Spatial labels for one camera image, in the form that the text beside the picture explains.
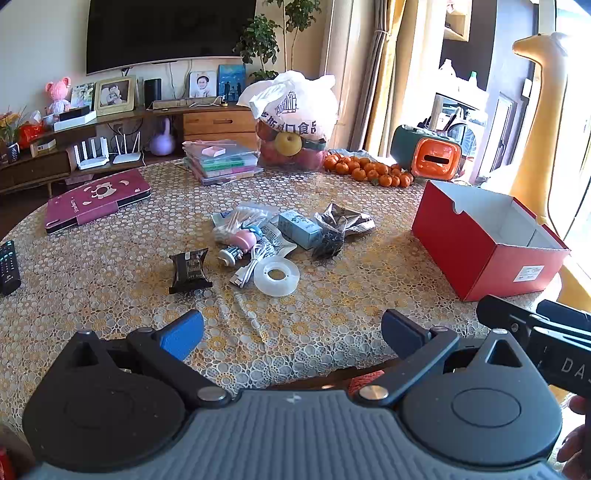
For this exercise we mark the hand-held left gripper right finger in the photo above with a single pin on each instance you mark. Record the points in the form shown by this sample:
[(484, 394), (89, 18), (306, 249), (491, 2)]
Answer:
[(401, 330)]

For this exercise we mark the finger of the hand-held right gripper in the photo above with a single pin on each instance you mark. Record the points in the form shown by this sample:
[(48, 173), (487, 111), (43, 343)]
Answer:
[(503, 311), (565, 314)]

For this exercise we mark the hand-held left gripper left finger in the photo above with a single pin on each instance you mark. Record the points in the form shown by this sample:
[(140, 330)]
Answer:
[(182, 334)]

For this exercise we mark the red cardboard box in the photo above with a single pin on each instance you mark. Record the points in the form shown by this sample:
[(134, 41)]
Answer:
[(475, 263)]

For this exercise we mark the black foil packet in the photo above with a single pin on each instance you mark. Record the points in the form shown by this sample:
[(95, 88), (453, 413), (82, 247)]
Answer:
[(189, 272)]

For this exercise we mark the bag of black screws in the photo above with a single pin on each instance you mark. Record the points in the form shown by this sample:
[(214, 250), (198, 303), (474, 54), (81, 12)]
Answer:
[(328, 240)]

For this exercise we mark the silver foil packet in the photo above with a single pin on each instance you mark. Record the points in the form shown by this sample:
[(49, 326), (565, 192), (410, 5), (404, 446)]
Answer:
[(358, 221)]

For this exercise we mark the clear tape roll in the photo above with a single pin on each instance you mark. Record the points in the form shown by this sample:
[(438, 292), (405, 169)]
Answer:
[(288, 284)]

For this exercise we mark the bag of cotton swabs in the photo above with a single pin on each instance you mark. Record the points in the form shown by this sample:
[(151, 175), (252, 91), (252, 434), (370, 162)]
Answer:
[(244, 214)]

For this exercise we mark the light blue small carton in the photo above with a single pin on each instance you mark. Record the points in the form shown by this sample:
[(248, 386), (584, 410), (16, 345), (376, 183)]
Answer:
[(300, 228)]

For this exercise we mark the yellow lace-patterned desktop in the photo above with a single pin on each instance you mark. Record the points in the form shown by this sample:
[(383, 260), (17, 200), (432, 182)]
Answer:
[(115, 286)]

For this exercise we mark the person's right hand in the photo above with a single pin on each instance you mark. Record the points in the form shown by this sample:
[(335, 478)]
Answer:
[(575, 443)]

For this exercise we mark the small white bulb-shaped gadget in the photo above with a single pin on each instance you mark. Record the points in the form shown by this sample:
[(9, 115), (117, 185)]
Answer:
[(228, 255)]

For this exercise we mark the pink toy figure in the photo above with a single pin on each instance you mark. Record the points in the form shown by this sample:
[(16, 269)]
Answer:
[(242, 238)]

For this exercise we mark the blue white blister packet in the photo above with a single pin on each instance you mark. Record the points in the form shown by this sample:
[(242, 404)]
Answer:
[(272, 237)]

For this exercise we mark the maroon tablet case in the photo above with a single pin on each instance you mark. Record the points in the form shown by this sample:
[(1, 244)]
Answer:
[(92, 198)]

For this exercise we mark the pile of tangerines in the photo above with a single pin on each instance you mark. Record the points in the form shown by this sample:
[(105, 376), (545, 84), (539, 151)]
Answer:
[(360, 168)]

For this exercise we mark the orange green tissue box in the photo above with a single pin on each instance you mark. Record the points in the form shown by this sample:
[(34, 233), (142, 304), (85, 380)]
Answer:
[(434, 159)]

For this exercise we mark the yellow giraffe statue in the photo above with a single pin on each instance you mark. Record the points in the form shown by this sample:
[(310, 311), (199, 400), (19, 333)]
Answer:
[(545, 138)]

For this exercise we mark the grey cloth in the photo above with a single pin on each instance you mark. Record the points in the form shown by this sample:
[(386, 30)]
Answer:
[(355, 154)]

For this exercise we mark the white washing machine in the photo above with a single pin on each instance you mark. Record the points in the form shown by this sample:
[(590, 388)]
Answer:
[(464, 134)]

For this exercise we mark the small white router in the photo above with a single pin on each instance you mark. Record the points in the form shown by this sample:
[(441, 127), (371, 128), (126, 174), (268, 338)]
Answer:
[(127, 157)]

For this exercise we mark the black remote control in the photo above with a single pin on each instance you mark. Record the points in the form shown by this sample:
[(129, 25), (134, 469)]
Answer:
[(8, 267)]

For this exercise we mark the small pink white box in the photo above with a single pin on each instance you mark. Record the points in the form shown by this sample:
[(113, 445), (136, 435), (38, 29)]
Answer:
[(213, 150)]

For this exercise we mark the purple round gadget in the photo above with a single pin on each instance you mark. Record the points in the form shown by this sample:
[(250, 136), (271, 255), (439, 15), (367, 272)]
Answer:
[(162, 142)]

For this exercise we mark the large white router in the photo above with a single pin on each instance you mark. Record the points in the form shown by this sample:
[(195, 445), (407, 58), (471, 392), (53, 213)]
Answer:
[(87, 154)]

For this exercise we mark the wooden tv cabinet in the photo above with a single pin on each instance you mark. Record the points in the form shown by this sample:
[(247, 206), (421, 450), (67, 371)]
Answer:
[(217, 122)]

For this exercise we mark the green-capped white bottle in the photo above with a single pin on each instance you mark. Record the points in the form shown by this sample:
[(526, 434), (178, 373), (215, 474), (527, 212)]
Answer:
[(473, 78)]

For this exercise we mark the flat white box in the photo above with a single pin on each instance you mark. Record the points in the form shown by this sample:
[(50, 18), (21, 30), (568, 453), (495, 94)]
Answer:
[(76, 123)]

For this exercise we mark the black speaker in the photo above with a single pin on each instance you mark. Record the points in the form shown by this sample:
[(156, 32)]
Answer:
[(153, 92)]

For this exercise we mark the white plastic bag of fruit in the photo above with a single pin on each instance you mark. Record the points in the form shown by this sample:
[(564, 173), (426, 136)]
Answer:
[(295, 106)]

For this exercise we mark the white detergent jug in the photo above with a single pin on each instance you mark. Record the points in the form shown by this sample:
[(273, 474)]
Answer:
[(448, 69)]

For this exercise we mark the red bag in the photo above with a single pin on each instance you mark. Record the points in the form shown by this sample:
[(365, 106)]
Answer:
[(30, 134)]

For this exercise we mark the beige curtain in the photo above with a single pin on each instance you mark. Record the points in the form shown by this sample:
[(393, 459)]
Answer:
[(385, 69)]

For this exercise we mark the vase of flowers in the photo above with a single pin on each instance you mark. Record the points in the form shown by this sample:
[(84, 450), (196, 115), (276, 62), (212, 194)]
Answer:
[(11, 129)]

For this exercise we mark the pink teddy bear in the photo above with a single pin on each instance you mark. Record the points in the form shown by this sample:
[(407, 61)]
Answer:
[(57, 94)]

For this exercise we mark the black television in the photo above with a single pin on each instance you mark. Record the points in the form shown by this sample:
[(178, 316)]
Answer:
[(171, 32)]

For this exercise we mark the green potted plant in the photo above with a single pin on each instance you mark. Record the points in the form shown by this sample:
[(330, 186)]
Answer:
[(261, 39)]

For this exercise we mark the gold photo frame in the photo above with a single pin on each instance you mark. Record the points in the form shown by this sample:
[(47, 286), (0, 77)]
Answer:
[(115, 94)]

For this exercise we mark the baby photo frame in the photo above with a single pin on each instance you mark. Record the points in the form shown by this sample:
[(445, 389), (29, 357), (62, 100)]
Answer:
[(203, 84)]

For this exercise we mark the small photo frame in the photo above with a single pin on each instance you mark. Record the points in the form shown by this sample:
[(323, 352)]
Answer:
[(83, 97)]

